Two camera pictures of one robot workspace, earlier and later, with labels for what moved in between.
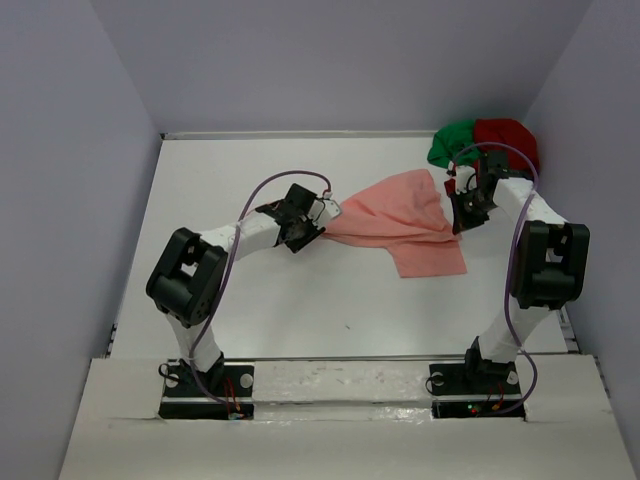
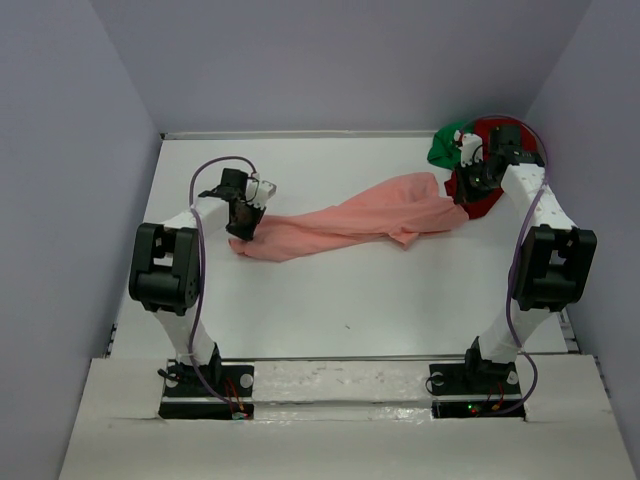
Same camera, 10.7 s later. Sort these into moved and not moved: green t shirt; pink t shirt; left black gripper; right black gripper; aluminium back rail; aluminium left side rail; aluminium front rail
Moved: pink t shirt; left black gripper; right black gripper
Not moved: aluminium front rail; aluminium left side rail; aluminium back rail; green t shirt
